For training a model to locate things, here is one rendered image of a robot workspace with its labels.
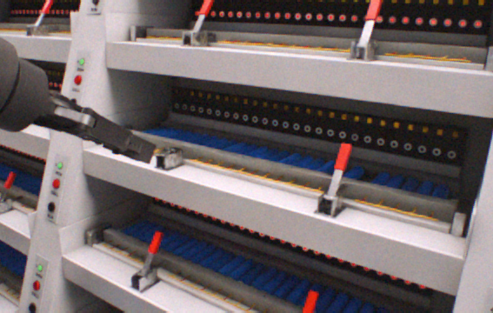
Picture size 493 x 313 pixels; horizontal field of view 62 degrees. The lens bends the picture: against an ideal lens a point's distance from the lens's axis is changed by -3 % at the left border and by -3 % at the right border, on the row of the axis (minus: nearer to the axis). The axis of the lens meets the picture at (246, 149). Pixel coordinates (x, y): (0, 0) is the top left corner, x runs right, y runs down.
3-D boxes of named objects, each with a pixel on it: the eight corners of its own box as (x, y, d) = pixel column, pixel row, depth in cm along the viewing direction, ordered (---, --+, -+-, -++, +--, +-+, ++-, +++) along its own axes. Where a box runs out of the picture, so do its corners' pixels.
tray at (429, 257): (456, 296, 43) (475, 215, 40) (83, 173, 74) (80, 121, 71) (473, 225, 59) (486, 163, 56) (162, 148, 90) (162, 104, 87)
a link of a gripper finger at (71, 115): (36, 90, 43) (63, 95, 40) (76, 109, 48) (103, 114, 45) (27, 112, 43) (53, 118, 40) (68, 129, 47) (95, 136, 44)
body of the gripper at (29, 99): (-42, 115, 42) (34, 142, 50) (0, 127, 38) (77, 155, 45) (-13, 49, 43) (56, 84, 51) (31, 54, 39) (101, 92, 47)
